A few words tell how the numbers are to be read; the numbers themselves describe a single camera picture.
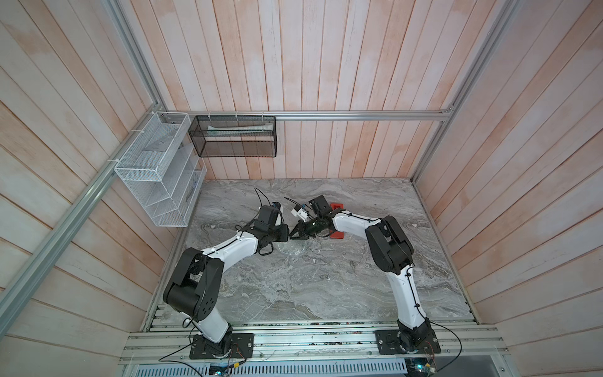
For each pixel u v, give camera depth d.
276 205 0.84
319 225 0.80
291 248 0.90
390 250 0.58
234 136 1.04
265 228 0.72
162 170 0.66
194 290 0.45
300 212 0.93
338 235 0.88
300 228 0.88
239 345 0.73
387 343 0.73
